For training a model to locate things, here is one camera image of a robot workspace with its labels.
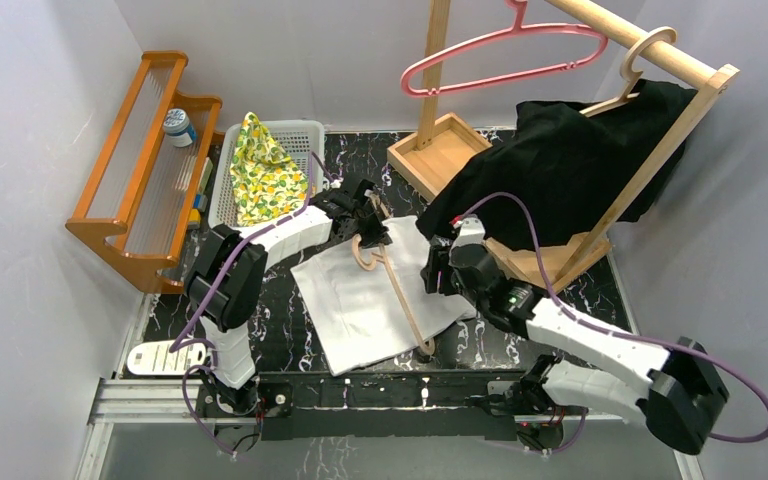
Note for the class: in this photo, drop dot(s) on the small white blue jar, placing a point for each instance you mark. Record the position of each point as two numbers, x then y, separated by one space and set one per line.
178 128

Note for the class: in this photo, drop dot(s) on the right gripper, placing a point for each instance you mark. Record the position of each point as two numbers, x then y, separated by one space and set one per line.
438 262

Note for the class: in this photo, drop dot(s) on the yellow green patterned cloth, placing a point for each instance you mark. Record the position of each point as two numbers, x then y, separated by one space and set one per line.
266 182

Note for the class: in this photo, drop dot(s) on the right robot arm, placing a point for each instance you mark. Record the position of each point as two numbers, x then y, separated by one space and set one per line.
675 391

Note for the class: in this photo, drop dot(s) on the white cloth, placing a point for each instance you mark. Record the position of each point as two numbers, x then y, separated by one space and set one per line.
356 313

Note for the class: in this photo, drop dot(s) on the pink hanger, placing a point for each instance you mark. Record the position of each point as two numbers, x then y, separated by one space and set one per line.
523 50

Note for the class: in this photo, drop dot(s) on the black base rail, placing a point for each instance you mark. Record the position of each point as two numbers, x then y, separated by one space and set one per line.
476 403

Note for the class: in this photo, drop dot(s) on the wooden clothes rack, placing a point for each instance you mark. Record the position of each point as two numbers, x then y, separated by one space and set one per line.
442 145

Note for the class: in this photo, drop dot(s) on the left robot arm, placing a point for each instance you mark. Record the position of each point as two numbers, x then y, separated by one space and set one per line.
224 284

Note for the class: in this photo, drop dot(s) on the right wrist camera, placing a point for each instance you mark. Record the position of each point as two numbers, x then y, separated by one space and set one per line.
469 230

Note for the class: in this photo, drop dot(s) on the black skirt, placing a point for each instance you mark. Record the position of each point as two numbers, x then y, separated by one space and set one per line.
560 171

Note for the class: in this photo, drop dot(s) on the white plastic basket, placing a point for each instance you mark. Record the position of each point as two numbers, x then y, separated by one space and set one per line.
303 140

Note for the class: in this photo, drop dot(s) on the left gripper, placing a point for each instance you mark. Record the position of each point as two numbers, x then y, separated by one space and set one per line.
369 216

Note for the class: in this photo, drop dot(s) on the orange wooden shelf rack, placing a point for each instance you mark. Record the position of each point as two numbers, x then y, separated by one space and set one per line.
135 207

